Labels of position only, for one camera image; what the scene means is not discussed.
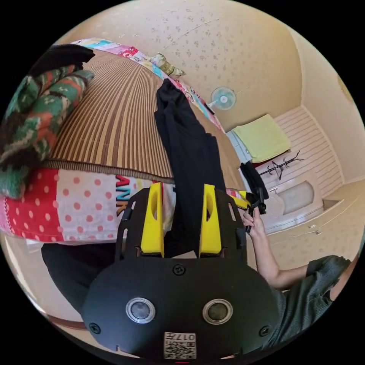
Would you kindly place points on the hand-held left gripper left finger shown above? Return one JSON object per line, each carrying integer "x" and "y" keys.
{"x": 152, "y": 225}

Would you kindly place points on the cabinet with green towel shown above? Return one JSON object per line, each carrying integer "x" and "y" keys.
{"x": 259, "y": 137}

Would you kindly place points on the black pants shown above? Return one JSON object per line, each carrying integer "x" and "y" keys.
{"x": 188, "y": 148}

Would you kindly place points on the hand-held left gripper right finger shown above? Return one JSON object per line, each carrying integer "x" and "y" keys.
{"x": 211, "y": 228}

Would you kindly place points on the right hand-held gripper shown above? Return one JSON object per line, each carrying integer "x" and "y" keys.
{"x": 259, "y": 201}

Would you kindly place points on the pile of clothes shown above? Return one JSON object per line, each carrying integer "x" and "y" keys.
{"x": 37, "y": 114}

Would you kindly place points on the person's right forearm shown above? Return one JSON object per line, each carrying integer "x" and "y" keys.
{"x": 265, "y": 256}

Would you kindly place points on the person's right hand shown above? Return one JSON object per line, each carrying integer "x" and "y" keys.
{"x": 255, "y": 223}

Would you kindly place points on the black coat rack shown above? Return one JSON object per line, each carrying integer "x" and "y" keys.
{"x": 281, "y": 166}

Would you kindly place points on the pale blue fan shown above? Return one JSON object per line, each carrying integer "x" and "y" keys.
{"x": 223, "y": 98}

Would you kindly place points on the bed with striped woven mat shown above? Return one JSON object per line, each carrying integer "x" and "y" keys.
{"x": 114, "y": 128}

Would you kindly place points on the white door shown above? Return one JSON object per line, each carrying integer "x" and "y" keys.
{"x": 296, "y": 196}

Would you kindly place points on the camouflage patterned pillow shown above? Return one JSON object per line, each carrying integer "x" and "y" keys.
{"x": 166, "y": 66}

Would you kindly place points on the black cloth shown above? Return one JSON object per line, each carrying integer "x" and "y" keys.
{"x": 252, "y": 176}

